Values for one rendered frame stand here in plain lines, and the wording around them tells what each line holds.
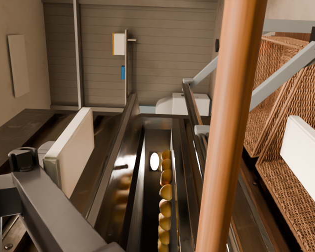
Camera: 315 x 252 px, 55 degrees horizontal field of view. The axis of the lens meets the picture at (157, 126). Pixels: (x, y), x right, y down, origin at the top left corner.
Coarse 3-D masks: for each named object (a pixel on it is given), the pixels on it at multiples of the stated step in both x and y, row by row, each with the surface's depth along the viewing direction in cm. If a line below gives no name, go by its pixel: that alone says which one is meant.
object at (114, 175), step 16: (128, 112) 145; (128, 128) 134; (128, 144) 129; (112, 160) 100; (128, 160) 124; (112, 176) 94; (128, 176) 120; (112, 192) 91; (128, 192) 116; (96, 208) 76; (112, 208) 89; (96, 224) 72; (112, 224) 87; (112, 240) 85
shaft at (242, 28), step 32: (256, 0) 21; (224, 32) 22; (256, 32) 22; (224, 64) 23; (256, 64) 23; (224, 96) 24; (224, 128) 24; (224, 160) 25; (224, 192) 27; (224, 224) 28
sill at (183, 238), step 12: (180, 144) 149; (180, 156) 137; (180, 168) 127; (180, 180) 118; (180, 192) 110; (180, 204) 104; (180, 216) 98; (180, 228) 92; (180, 240) 88; (192, 240) 88
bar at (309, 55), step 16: (304, 32) 103; (304, 48) 61; (208, 64) 109; (288, 64) 61; (304, 64) 61; (192, 80) 110; (272, 80) 62; (192, 96) 93; (256, 96) 63; (192, 112) 79; (192, 128) 70; (208, 128) 66
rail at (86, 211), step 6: (126, 102) 162; (126, 108) 152; (120, 120) 136; (120, 126) 130; (114, 132) 124; (114, 138) 118; (108, 150) 108; (108, 156) 103; (102, 162) 100; (102, 168) 96; (102, 174) 93; (96, 180) 90; (96, 186) 86; (90, 192) 84; (96, 192) 84; (90, 198) 81; (90, 204) 78; (84, 210) 76; (84, 216) 74
